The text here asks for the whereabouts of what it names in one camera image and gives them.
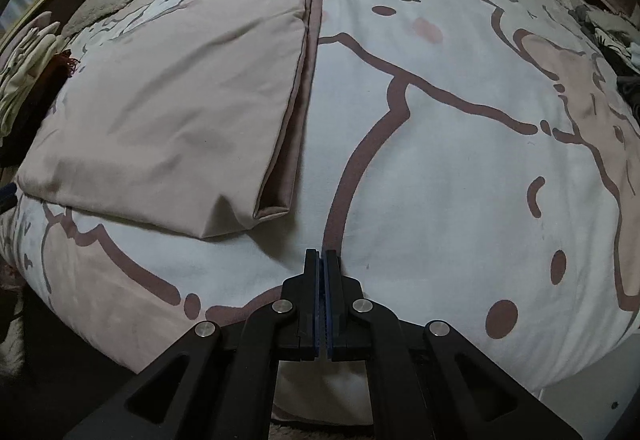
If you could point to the beige pink garment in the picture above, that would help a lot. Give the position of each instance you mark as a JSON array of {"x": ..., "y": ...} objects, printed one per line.
[{"x": 175, "y": 95}]

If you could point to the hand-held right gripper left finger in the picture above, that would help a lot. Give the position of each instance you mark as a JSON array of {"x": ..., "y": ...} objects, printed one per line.
[{"x": 315, "y": 285}]

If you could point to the cream ribbed folded garment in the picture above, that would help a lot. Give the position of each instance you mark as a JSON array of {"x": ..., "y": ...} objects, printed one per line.
[{"x": 20, "y": 85}]

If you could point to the black folded garment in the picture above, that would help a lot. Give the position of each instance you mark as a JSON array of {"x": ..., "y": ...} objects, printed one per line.
[{"x": 30, "y": 125}]

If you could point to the bear printed bed sheet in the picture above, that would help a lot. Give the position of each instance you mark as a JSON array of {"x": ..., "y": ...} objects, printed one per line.
[{"x": 450, "y": 170}]

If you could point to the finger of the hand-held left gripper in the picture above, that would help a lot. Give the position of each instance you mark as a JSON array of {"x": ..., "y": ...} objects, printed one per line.
[{"x": 5, "y": 197}]

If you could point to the stack of folded clothes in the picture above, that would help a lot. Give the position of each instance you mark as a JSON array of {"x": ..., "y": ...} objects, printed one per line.
[{"x": 32, "y": 30}]

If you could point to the small quilted beige pillow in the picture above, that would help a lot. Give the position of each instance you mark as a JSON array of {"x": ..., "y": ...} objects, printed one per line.
[{"x": 100, "y": 10}]

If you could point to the beige fluffy rug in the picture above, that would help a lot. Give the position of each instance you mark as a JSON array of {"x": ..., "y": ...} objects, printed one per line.
[{"x": 10, "y": 335}]

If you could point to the dark patterned garment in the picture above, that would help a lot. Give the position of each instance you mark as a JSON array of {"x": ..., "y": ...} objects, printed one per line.
[{"x": 610, "y": 28}]

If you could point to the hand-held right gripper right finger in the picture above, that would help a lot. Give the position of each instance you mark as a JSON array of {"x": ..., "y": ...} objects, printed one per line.
[{"x": 330, "y": 285}]

